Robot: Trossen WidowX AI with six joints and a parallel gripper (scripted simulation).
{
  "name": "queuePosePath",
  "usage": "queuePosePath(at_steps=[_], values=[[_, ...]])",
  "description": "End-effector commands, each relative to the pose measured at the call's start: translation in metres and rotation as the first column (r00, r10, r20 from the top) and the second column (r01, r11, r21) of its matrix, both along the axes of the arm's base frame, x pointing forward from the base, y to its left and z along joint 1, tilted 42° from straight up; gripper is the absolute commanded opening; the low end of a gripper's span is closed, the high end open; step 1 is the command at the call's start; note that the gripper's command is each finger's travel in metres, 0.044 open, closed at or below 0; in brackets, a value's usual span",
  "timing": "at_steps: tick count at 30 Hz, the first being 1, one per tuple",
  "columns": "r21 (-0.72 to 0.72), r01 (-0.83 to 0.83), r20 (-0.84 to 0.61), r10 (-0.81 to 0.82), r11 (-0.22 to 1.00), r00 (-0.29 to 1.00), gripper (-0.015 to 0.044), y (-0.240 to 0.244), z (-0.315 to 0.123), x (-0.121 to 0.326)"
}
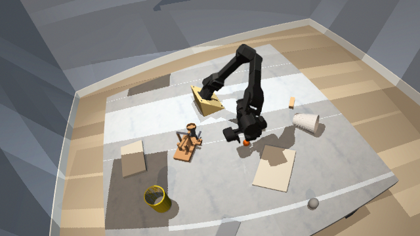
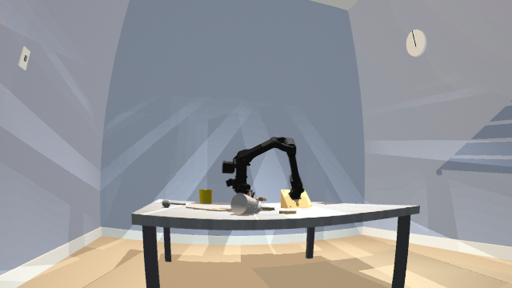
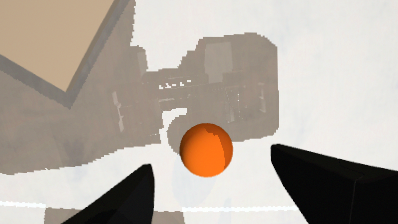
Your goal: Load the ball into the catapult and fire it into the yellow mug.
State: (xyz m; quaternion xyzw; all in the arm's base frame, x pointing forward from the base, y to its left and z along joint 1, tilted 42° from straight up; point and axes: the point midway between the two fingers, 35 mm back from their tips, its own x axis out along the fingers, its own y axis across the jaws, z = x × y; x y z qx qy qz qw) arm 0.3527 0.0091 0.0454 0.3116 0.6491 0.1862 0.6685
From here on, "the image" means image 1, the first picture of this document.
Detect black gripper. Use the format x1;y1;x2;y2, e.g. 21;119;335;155
223;116;267;143

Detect yellow cup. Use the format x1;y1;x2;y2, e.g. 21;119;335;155
144;186;172;213

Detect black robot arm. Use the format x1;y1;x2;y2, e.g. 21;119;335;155
198;44;264;142

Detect grey ball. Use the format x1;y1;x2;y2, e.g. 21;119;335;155
308;197;319;208

